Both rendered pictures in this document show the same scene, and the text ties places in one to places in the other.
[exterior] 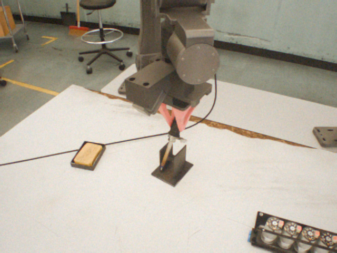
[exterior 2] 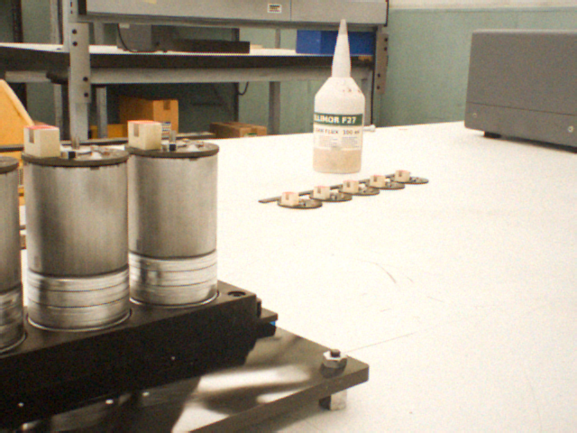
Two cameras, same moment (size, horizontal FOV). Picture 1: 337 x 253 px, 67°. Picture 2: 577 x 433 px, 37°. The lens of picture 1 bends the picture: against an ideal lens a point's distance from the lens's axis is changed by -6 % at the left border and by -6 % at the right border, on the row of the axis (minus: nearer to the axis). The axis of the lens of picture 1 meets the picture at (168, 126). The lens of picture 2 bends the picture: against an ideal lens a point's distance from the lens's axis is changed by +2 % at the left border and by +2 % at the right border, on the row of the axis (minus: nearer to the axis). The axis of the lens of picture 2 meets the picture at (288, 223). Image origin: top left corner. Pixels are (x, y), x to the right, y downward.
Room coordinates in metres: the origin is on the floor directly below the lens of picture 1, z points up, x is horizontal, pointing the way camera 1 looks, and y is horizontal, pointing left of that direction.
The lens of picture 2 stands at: (0.35, -0.36, 0.84)
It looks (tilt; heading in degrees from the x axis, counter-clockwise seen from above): 13 degrees down; 115
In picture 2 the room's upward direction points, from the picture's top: 2 degrees clockwise
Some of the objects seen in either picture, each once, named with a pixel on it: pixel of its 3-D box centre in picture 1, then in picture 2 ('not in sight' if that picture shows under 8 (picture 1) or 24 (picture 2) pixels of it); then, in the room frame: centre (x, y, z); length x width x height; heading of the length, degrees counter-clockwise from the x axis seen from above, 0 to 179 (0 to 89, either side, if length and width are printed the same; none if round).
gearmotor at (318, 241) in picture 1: (321, 246); not in sight; (0.19, -0.25, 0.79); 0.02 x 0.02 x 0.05
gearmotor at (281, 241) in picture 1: (287, 236); (78, 250); (0.21, -0.19, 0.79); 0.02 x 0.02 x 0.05
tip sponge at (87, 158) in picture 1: (88, 155); not in sight; (0.43, 0.18, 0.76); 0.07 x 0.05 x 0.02; 168
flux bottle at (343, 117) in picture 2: not in sight; (340, 96); (0.13, 0.18, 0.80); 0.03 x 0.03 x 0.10
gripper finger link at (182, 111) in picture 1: (176, 108); not in sight; (0.41, -0.02, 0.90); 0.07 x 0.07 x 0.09; 55
